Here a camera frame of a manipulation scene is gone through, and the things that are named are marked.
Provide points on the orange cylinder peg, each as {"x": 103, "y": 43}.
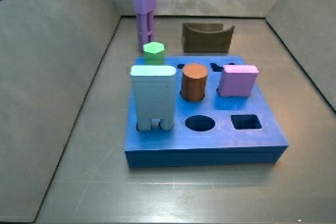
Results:
{"x": 193, "y": 82}

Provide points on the dark curved holder stand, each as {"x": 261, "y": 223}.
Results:
{"x": 205, "y": 38}

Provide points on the green hexagonal peg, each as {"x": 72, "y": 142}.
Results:
{"x": 153, "y": 51}

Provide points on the blue peg board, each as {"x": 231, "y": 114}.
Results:
{"x": 220, "y": 130}

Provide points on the light blue tall block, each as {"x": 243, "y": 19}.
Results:
{"x": 153, "y": 88}

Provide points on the purple three prong peg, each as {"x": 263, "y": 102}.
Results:
{"x": 144, "y": 9}

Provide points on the pink rectangular block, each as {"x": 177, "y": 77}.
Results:
{"x": 236, "y": 80}

